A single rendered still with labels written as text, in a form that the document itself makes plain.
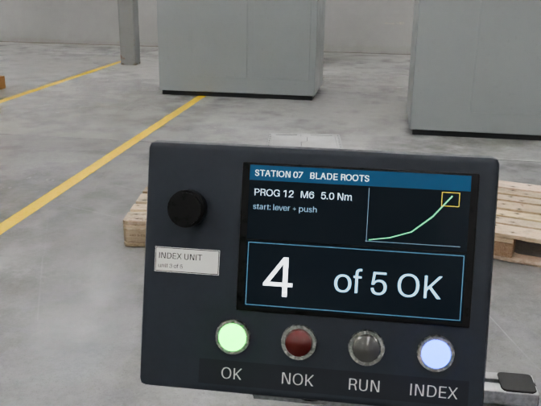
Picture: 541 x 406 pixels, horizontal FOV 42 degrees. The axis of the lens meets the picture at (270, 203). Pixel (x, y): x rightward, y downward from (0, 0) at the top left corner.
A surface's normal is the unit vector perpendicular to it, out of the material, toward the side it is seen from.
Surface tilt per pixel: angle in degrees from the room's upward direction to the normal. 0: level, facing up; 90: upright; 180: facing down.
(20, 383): 0
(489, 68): 90
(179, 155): 75
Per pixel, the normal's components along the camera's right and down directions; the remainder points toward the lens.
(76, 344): 0.01, -0.95
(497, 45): -0.15, 0.30
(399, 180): -0.13, 0.05
